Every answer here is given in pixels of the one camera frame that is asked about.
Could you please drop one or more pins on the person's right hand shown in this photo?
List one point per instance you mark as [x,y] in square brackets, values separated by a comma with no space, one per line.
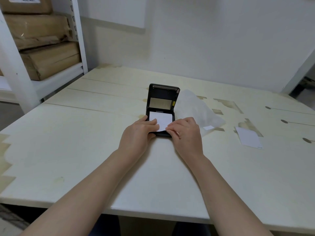
[189,140]

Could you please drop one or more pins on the person's left hand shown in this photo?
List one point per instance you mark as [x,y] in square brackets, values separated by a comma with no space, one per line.
[134,138]

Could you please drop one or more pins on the person's right thumb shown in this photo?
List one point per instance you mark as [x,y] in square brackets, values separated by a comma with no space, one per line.
[172,133]

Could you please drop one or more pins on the person's left thumb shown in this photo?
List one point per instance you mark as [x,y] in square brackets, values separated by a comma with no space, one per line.
[151,136]

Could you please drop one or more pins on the white paper stack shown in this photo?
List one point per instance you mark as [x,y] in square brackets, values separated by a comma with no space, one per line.
[162,117]

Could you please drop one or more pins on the black portable printer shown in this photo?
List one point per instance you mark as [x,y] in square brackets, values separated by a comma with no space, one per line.
[161,95]

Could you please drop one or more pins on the person's left forearm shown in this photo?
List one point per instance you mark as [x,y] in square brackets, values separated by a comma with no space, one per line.
[81,194]

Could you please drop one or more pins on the person's right forearm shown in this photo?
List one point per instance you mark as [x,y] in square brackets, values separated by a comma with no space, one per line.
[221,194]

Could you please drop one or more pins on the translucent plastic bag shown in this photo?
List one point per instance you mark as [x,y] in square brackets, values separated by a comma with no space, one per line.
[192,108]

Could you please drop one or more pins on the small white label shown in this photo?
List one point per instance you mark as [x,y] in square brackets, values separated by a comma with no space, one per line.
[209,127]

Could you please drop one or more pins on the white paper sheet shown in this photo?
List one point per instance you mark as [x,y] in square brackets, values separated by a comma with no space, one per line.
[249,137]

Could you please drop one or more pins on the person's left leg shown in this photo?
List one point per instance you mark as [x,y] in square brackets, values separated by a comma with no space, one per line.
[105,227]

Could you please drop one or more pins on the flat brown cardboard box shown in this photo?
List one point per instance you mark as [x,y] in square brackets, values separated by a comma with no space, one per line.
[51,61]

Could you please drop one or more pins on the white metal shelf rack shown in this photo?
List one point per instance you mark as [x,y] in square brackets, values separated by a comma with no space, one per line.
[17,81]

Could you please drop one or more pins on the crumpled brown cardboard box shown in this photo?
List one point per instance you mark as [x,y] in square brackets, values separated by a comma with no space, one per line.
[37,29]

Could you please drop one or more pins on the cardboard box with label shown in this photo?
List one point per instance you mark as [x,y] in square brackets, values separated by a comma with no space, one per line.
[27,6]

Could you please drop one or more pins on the white slanted rack post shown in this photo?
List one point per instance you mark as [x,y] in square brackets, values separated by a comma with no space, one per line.
[299,73]

